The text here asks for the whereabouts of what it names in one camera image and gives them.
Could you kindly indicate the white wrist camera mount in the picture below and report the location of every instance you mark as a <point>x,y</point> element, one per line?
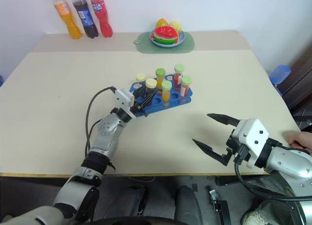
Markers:
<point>123,99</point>
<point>253,137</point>

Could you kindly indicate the green silicone mat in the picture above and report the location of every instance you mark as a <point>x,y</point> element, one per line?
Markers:
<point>143,45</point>

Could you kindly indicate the blue test tube rack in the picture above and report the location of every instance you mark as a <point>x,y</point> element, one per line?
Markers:
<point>159,107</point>

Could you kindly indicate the toy watermelon slice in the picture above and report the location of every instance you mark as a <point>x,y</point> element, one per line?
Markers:
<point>165,34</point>

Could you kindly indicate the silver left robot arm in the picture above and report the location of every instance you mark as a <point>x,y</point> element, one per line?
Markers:
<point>107,134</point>

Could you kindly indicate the pale yellow toy fruit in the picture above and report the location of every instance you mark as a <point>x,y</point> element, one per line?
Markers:
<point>176,26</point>

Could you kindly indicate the white sneaker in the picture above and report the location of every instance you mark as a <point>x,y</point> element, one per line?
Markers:
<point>256,216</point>

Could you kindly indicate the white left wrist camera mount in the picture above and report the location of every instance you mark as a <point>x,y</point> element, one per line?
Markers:
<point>123,99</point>

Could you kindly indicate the green-capped red test tube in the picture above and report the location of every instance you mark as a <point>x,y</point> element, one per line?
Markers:
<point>186,82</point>
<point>179,68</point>

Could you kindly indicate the bare person hand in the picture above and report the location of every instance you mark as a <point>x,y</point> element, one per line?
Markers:
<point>301,140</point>

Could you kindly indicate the black mesh chair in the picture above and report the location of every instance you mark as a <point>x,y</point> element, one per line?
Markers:
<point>265,183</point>

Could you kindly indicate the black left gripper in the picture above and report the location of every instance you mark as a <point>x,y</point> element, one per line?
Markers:
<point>137,109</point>

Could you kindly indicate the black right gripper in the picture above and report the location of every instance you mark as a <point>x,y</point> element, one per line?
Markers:
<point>235,147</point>

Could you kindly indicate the yellow-capped dark test tube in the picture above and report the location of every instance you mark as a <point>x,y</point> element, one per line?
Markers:
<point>151,83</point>
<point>141,77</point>

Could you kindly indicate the dark rounded shape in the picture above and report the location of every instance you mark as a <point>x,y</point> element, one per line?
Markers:
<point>187,205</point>

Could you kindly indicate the dark brown cabinet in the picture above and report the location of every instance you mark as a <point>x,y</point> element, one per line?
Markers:
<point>301,73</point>

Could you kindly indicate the green-capped orange test tube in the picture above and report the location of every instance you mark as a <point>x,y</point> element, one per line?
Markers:
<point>160,72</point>
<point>166,88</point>

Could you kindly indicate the orange soda bottle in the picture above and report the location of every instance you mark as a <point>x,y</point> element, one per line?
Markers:
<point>69,20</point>

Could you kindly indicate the blue stacked plastic stools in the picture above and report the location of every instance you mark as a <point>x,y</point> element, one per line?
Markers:
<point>280,75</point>

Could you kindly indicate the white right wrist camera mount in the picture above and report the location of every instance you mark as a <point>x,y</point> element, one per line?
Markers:
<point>253,137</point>

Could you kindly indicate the beige robot shoulder cover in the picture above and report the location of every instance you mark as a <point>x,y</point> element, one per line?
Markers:
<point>29,216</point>

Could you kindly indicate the metal caster bracket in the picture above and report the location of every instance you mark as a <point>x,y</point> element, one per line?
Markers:
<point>215,198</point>

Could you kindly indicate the light blue plate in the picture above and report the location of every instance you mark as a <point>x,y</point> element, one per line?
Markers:
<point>181,38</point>

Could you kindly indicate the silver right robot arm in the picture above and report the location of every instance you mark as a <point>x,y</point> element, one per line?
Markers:
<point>290,161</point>

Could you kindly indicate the dark cola bottle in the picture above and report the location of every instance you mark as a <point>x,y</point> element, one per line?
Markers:
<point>86,20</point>

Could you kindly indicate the red soda bottle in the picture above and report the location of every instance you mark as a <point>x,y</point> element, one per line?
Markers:
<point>102,17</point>

